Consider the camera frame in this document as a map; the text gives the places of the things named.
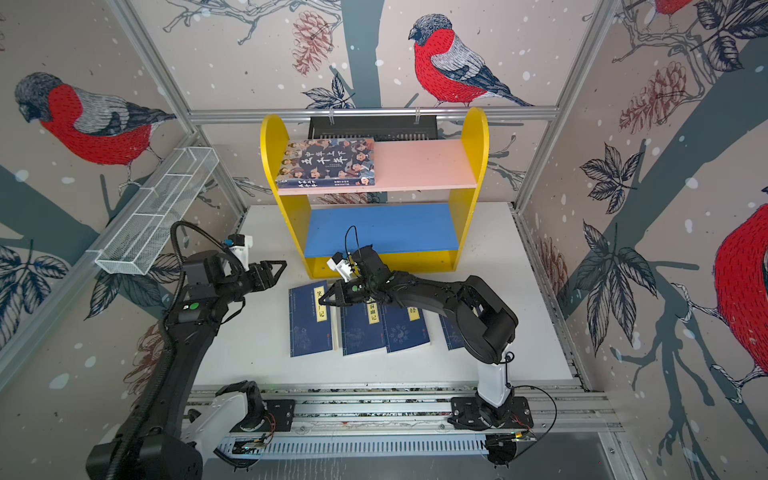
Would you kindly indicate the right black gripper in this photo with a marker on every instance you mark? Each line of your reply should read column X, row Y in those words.
column 346, row 293

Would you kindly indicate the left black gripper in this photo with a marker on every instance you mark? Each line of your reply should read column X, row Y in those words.
column 269, row 279

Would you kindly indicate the blue book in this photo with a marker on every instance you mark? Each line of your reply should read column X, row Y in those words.
column 310, row 325
column 453, row 337
column 362, row 329
column 405, row 328

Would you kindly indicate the large illustrated colourful book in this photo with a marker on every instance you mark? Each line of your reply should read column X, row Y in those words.
column 327, row 163

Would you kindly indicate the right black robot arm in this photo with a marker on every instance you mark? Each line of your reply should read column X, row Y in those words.
column 485, row 323

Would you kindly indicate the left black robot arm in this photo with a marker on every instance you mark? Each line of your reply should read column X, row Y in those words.
column 149, row 445

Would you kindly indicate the black vent panel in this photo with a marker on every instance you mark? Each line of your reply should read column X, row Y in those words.
column 379, row 128

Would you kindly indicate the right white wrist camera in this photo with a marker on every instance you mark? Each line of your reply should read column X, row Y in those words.
column 339, row 264

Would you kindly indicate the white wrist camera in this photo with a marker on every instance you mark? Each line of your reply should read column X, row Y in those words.
column 240, row 245
column 339, row 264

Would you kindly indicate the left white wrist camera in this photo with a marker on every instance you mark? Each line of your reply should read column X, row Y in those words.
column 240, row 245

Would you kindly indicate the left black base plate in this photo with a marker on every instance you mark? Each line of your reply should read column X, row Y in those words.
column 278, row 416

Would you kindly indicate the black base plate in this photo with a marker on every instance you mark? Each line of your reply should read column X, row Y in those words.
column 278, row 416
column 474, row 413

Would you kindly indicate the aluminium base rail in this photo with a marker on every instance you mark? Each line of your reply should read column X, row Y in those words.
column 367, row 422

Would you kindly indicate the white wire mesh basket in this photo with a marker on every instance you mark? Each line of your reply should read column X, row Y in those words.
column 142, row 237

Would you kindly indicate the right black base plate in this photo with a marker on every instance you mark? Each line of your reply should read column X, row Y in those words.
column 474, row 413

